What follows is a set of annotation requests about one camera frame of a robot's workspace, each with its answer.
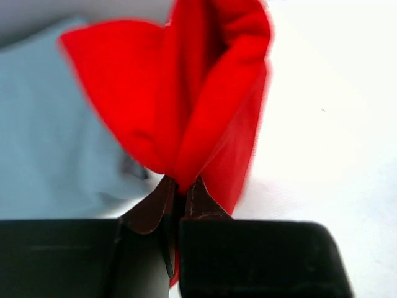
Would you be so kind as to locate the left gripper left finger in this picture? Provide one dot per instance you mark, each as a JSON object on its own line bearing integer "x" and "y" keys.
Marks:
{"x": 130, "y": 256}

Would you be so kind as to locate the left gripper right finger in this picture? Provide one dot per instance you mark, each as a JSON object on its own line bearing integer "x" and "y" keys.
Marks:
{"x": 223, "y": 257}

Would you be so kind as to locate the red t shirt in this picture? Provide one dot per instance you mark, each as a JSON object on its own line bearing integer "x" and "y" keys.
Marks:
{"x": 183, "y": 99}

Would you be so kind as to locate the folded light blue t shirt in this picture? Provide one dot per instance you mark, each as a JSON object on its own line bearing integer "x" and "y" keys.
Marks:
{"x": 57, "y": 158}

